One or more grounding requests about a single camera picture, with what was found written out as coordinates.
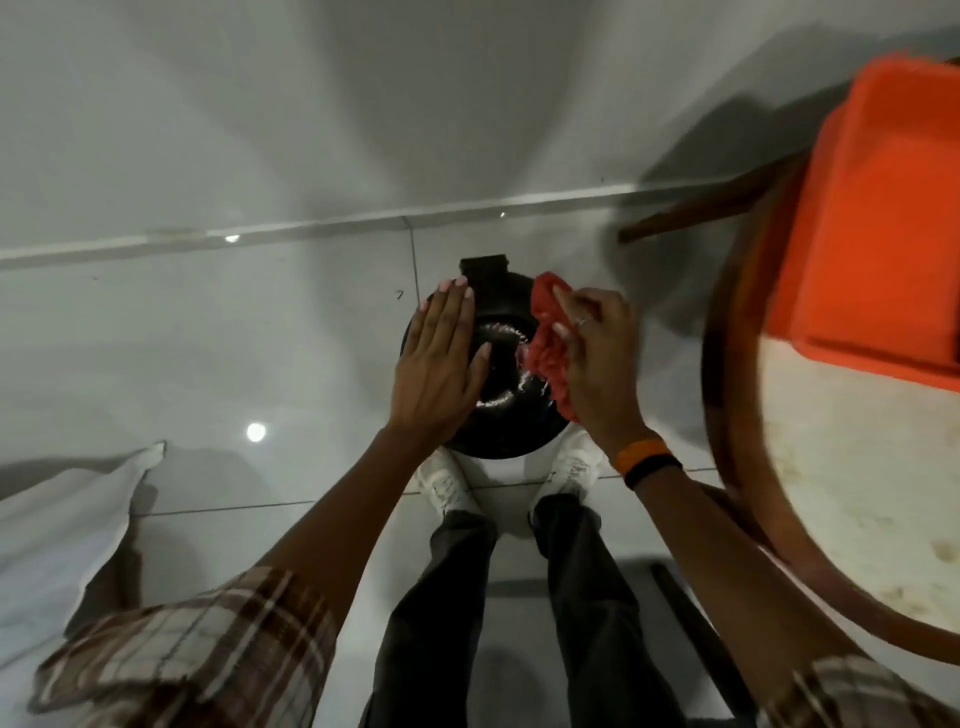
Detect person's left hand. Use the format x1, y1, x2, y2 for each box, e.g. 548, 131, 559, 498
387, 276, 493, 445

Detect person's right hand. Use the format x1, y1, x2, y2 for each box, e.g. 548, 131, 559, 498
551, 285, 650, 459

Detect black round pan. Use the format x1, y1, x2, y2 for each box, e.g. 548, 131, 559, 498
401, 256, 573, 461

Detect red cloth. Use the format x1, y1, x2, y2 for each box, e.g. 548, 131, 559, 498
522, 271, 583, 425

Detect person's right forearm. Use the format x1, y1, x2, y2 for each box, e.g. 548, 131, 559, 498
621, 465, 864, 706

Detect person's left forearm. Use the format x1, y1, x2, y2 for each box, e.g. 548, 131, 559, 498
255, 426, 451, 639

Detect white left shoe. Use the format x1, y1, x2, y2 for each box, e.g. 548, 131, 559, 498
416, 447, 483, 520

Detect white shoe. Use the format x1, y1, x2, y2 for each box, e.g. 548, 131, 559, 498
531, 441, 610, 520
416, 447, 483, 520

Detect white right shoe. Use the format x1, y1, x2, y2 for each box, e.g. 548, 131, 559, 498
531, 441, 610, 520

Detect orange wristband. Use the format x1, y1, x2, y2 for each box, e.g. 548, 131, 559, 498
614, 438, 673, 476

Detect black wristband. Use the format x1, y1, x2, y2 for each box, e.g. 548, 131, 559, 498
623, 454, 684, 491

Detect dark grey trousers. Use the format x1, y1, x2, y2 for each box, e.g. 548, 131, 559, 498
358, 493, 690, 728

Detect orange plastic tub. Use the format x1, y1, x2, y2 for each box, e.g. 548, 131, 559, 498
763, 54, 960, 395

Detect round wooden table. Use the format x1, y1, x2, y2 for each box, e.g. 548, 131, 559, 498
618, 148, 960, 669

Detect brown plaid shirt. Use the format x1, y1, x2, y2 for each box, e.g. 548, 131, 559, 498
28, 565, 960, 728

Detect white cloth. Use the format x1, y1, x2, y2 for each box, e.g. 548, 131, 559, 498
0, 441, 167, 670

